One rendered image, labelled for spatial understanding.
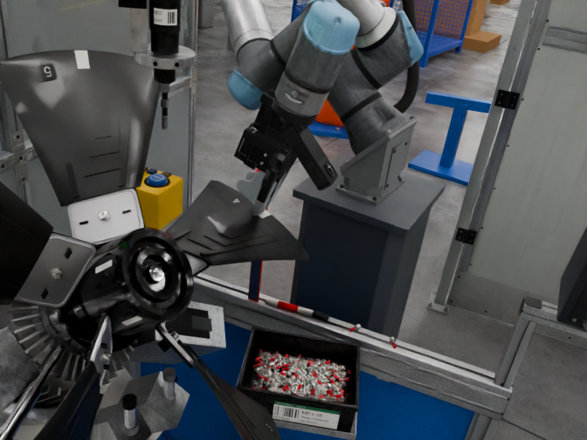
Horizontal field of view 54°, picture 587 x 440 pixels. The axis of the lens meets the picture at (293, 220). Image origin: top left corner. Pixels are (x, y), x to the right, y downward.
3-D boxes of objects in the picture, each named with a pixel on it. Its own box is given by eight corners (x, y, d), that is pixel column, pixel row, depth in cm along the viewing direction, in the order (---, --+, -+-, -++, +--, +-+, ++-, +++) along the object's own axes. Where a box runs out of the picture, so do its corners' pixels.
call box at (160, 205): (96, 217, 128) (93, 174, 123) (123, 199, 137) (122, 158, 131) (158, 237, 124) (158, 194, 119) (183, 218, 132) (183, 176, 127)
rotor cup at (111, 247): (79, 376, 72) (147, 353, 65) (24, 272, 71) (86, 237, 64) (155, 325, 84) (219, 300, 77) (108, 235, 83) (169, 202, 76)
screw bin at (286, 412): (232, 415, 105) (235, 388, 101) (249, 352, 119) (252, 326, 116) (352, 436, 104) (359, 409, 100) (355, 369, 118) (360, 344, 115)
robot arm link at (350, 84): (346, 118, 151) (317, 74, 151) (389, 86, 146) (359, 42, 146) (334, 121, 141) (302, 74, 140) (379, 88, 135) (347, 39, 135)
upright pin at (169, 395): (159, 402, 90) (159, 372, 87) (167, 394, 92) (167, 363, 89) (171, 408, 90) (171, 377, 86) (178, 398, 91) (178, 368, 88)
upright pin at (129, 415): (120, 432, 82) (118, 400, 79) (128, 422, 84) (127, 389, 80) (132, 437, 81) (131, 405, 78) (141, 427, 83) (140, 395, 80)
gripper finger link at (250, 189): (232, 200, 101) (251, 157, 96) (261, 217, 100) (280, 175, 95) (224, 207, 98) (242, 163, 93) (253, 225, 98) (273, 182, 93)
